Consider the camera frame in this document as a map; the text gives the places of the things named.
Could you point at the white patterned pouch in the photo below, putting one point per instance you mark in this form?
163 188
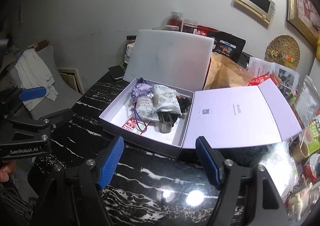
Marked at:
146 109
165 99

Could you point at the lavender pouch with tassel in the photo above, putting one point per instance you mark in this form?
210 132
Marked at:
141 89

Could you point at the large gold picture frame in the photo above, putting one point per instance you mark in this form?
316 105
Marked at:
304 17

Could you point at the red white snack packet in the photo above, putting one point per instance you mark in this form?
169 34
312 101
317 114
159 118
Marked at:
135 126

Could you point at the yellow pot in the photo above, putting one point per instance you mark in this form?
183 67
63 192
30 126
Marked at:
318 47

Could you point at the red filled glass jar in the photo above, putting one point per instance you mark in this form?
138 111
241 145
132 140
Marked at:
176 19

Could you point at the black scrunchie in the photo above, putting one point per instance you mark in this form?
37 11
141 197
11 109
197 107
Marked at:
184 103

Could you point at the person's left hand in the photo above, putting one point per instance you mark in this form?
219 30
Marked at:
8 168

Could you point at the lavender open gift box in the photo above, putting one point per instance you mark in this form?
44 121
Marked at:
227 117

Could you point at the small cream picture frame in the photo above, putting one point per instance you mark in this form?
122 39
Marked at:
264 9

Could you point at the brown paper bag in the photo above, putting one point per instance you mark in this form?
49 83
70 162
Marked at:
225 73

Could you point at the black printed bag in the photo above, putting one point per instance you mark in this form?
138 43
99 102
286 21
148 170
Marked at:
227 44

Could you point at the wooden frame by wall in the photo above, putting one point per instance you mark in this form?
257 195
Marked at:
72 78

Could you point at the white towel on chair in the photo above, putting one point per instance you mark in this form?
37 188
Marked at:
33 73

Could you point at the black rectangular cup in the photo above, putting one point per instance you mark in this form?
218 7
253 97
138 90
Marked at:
166 121

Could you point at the brown lidded jar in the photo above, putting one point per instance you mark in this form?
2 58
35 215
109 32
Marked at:
130 41

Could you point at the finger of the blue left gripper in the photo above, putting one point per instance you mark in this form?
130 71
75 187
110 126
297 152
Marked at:
32 93

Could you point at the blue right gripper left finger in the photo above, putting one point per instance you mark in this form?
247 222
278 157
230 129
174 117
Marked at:
107 161

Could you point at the white patterned pouch front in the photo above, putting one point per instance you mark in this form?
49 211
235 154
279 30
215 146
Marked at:
146 109

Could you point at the woven round wall decoration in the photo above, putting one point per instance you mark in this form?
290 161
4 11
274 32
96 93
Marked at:
283 50

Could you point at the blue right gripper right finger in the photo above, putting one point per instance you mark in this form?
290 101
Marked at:
210 161

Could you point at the white foam board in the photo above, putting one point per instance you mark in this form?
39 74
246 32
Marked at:
168 57

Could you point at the black smartphone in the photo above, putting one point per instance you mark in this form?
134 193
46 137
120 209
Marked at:
117 72

